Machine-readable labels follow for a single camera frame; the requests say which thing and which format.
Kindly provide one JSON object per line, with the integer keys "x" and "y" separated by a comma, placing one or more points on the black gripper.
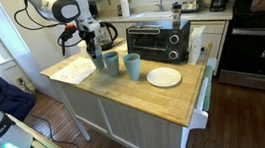
{"x": 91, "y": 38}

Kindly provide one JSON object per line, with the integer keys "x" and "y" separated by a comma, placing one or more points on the dark blue jacket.
{"x": 4, "y": 95}

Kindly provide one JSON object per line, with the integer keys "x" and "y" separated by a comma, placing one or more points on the wooden top kitchen island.
{"x": 138, "y": 123}

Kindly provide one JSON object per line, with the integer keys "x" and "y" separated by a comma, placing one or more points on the white round plate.
{"x": 163, "y": 77}

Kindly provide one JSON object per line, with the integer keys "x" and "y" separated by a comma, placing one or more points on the green plastic cup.
{"x": 98, "y": 63}
{"x": 112, "y": 64}
{"x": 133, "y": 67}

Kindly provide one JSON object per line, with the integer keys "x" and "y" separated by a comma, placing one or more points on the white kitchen sink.
{"x": 152, "y": 15}

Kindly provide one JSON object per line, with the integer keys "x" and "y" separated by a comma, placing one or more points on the green hanging towel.
{"x": 208, "y": 89}

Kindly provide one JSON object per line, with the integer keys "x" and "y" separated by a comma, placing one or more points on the metal sink faucet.
{"x": 159, "y": 5}

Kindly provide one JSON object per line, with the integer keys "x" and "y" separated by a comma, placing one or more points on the orange black wrist camera mount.
{"x": 68, "y": 28}

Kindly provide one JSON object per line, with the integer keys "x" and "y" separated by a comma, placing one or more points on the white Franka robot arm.
{"x": 64, "y": 8}

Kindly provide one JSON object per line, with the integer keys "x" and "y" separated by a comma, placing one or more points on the black countertop container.
{"x": 119, "y": 11}

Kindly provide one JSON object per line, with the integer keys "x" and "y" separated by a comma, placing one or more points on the white lidded paper cup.
{"x": 82, "y": 51}

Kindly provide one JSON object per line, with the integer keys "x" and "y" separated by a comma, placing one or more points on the white towel bar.
{"x": 199, "y": 116}

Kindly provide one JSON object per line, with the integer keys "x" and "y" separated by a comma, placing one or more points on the glass electric kettle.
{"x": 108, "y": 36}

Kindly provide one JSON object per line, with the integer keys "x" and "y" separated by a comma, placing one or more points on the black steel stove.
{"x": 256, "y": 70}

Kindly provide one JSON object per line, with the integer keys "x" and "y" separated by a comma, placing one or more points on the white napkin package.
{"x": 195, "y": 45}

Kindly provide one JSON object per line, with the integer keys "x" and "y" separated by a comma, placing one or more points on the stained white cloth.
{"x": 73, "y": 72}

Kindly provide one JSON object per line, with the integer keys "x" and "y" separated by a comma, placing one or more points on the white paper towel roll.
{"x": 125, "y": 7}

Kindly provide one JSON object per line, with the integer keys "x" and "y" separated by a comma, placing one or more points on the black toaster oven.
{"x": 156, "y": 44}

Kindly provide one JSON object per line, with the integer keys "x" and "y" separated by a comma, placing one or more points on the spice jar with dark lid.
{"x": 176, "y": 15}

